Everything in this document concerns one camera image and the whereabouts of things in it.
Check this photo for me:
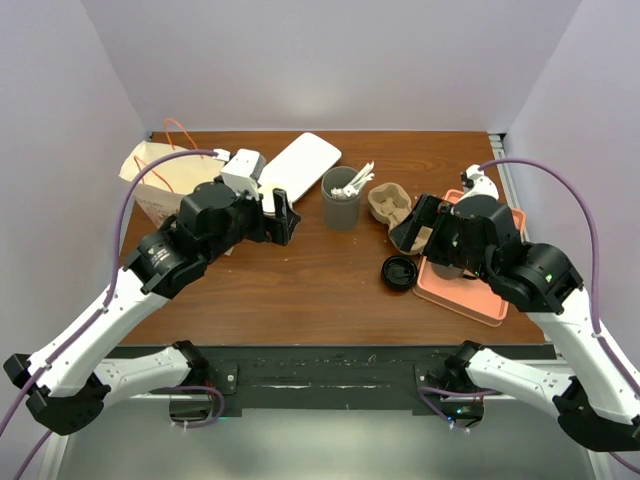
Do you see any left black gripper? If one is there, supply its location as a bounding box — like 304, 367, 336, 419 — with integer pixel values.
203, 181, 300, 264

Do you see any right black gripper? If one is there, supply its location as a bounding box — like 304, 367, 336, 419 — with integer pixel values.
389, 190, 493, 281

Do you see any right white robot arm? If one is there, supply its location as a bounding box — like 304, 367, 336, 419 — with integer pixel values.
390, 195, 639, 452

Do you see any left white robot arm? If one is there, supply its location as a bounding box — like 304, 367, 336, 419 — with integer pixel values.
3, 179, 300, 436

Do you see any beige paper takeout bag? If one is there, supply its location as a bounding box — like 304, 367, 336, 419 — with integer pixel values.
119, 118, 228, 227

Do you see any stack of paper cups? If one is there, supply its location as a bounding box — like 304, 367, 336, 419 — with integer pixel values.
258, 183, 282, 216

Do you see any cardboard cup carrier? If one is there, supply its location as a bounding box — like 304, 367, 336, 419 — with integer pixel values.
367, 182, 432, 255

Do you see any white oblong tray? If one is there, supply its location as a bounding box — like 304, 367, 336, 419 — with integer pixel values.
259, 132, 342, 204

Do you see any grey cylindrical holder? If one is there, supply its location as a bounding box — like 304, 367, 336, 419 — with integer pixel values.
321, 166, 361, 232

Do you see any salmon pink tray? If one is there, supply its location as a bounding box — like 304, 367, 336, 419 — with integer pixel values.
412, 188, 527, 327

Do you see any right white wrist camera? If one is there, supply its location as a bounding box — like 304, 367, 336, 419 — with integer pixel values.
460, 165, 499, 200

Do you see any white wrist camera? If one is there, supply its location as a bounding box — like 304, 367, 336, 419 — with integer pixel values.
220, 149, 266, 199
460, 165, 499, 200

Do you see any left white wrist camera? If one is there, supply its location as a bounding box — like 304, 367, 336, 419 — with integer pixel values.
220, 149, 266, 199

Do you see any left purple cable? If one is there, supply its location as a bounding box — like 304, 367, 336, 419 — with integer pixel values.
0, 148, 224, 480

